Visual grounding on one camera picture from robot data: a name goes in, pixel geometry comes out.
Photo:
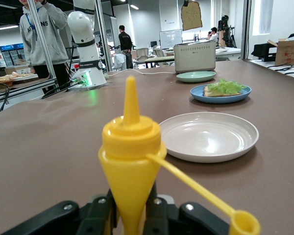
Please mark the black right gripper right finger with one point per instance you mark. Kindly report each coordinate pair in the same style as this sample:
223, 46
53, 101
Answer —
186, 218

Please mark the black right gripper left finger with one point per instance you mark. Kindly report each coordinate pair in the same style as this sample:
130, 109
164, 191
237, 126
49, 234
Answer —
63, 218

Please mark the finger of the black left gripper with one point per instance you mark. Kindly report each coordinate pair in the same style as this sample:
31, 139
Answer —
186, 3

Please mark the brown bread slice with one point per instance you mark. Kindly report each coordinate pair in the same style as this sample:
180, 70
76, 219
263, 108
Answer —
191, 16
210, 93

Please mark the yellow squeeze bottle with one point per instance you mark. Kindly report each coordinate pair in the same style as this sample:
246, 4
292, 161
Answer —
129, 151

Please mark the green lettuce leaf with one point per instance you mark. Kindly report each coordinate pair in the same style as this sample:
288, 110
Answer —
226, 85

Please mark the green round plate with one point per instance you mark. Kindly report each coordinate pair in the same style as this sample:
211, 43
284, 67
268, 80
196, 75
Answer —
196, 76

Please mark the white round plate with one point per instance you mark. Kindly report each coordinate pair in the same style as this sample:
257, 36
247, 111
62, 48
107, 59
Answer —
208, 137

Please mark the blue round plate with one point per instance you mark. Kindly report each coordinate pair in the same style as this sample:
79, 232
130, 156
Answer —
220, 99

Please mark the white whiteboard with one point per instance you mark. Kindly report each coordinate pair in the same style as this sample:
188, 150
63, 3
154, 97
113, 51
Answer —
170, 38

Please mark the seated person in white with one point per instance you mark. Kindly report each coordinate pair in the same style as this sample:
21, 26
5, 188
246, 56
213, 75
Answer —
213, 34

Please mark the black robot on stand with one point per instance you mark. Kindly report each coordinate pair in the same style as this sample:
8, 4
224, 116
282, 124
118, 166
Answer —
225, 29

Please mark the beige chrome toaster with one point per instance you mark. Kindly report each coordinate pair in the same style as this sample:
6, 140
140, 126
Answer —
194, 58

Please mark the grey office chair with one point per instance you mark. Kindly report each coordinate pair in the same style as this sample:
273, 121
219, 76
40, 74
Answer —
142, 55

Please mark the person in black shirt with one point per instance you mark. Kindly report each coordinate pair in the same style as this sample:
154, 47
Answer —
125, 41

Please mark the brown cardboard box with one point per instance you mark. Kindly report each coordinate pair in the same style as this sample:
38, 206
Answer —
290, 52

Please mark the orange packaged item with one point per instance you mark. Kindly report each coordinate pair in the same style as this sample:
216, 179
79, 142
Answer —
3, 79

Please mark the person in grey hoodie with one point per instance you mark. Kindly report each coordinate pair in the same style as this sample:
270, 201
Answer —
39, 39

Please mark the blue-topped display fridge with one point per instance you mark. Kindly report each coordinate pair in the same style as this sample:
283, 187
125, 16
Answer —
11, 52

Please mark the aluminium vertical post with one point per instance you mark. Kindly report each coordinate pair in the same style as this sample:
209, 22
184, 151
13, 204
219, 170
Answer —
42, 41
103, 36

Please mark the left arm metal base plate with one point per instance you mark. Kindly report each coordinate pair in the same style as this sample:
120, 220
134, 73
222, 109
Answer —
103, 85

